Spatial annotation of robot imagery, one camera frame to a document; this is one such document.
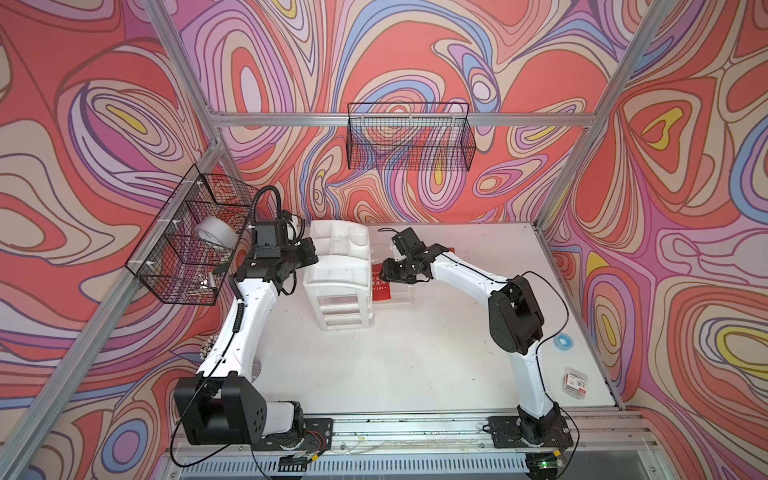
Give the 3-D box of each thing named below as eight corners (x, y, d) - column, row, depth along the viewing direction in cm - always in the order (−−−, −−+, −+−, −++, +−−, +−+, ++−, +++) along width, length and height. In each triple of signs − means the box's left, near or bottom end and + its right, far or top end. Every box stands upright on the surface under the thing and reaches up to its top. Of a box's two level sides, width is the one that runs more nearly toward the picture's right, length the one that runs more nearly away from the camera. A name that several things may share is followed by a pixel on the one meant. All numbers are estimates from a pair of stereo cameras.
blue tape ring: (555, 350, 90) (559, 347, 88) (550, 335, 93) (553, 332, 91) (572, 350, 90) (576, 347, 88) (566, 335, 93) (569, 332, 91)
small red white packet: (561, 391, 82) (567, 388, 80) (563, 370, 86) (568, 366, 84) (581, 400, 81) (588, 397, 79) (582, 378, 85) (588, 374, 82)
